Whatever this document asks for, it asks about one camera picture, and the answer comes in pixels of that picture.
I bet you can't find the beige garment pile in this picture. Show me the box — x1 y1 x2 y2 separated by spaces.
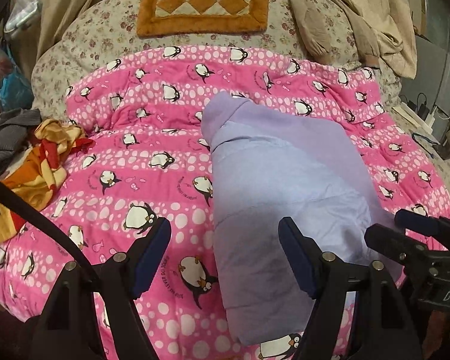
289 0 417 79

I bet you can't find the person's right hand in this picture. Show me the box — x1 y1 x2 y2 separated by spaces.
422 310 450 360

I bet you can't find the pink penguin quilt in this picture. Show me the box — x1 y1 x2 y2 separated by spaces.
0 44 450 360

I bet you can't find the floral beige bedspread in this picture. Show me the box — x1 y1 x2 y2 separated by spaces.
31 0 450 193

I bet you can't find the white power strip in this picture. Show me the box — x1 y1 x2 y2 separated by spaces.
392 102 433 134

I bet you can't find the clear plastic bag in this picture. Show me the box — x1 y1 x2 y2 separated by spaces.
4 0 42 37

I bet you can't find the lavender fleece jacket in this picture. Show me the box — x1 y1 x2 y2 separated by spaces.
201 93 393 345

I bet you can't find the grey striped garment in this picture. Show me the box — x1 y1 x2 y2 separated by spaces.
0 108 42 175

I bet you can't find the orange yellow floral cloth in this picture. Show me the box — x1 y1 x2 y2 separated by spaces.
0 119 95 244

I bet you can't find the orange checkered cushion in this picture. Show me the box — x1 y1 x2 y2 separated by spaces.
136 0 269 38

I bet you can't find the blue plastic bag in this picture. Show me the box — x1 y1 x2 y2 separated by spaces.
0 67 34 111

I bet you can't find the black cable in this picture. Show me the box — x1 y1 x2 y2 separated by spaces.
0 171 98 282

